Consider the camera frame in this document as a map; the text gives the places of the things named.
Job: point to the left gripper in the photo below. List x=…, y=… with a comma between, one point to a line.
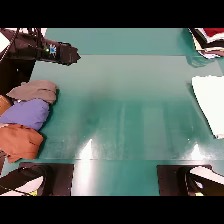
x=68, y=54

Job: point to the white shirt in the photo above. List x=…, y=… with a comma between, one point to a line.
x=210, y=103

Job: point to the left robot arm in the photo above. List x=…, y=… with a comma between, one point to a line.
x=26, y=50

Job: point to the grey-brown garment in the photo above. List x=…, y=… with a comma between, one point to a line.
x=35, y=89

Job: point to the black garment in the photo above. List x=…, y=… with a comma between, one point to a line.
x=13, y=75

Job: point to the purple garment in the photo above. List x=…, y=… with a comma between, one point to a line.
x=25, y=113

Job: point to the tan garment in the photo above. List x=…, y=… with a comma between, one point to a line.
x=4, y=104

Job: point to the rust-red garment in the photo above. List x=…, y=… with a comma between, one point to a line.
x=18, y=141

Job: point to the heap of clothes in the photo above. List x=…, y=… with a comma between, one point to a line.
x=206, y=48

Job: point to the red garment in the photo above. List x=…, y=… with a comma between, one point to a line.
x=215, y=31

